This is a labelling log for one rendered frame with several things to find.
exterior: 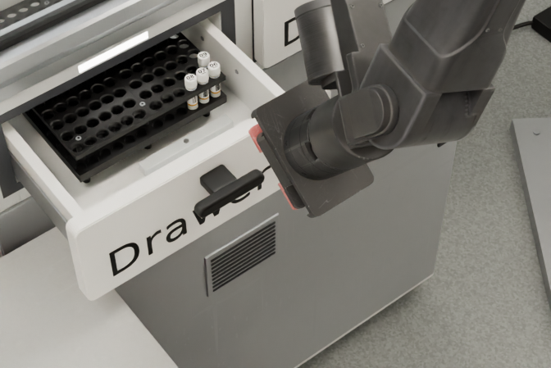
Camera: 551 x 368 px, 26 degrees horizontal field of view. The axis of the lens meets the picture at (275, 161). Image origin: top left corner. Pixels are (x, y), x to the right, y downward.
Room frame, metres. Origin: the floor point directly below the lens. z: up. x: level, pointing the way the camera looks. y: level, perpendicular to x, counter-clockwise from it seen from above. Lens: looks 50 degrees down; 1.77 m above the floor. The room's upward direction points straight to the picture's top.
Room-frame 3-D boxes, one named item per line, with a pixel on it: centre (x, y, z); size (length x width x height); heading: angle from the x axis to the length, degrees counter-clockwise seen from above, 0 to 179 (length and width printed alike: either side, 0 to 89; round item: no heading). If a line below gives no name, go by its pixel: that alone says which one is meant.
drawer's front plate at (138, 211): (0.71, 0.07, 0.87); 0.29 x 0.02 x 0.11; 127
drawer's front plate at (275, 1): (1.02, -0.10, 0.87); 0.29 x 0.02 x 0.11; 127
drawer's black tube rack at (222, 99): (0.87, 0.19, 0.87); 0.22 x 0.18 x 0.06; 37
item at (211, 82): (0.79, 0.13, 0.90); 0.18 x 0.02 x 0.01; 127
